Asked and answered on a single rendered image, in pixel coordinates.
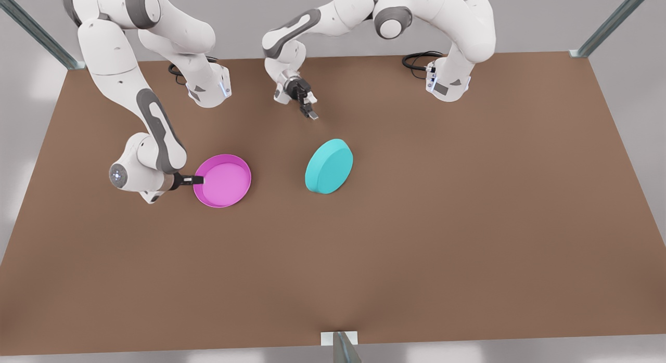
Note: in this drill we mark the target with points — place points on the blue plate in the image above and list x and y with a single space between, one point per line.
329 166

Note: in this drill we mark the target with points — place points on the pink plate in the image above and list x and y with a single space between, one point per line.
222 181

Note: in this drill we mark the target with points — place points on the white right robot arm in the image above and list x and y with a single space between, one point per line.
112 56

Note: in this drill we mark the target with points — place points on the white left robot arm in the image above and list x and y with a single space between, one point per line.
442 20

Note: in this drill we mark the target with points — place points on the silver frame post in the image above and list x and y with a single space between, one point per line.
343 347
611 22
36 30

